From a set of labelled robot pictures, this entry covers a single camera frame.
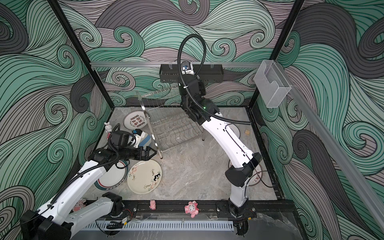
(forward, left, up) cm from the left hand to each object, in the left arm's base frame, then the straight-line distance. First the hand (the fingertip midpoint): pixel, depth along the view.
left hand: (150, 150), depth 76 cm
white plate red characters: (+34, +21, -17) cm, 43 cm away
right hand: (+19, -23, +31) cm, 43 cm away
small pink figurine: (-22, -3, -14) cm, 27 cm away
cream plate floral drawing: (-8, +5, -17) cm, 19 cm away
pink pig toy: (-24, -22, -13) cm, 35 cm away
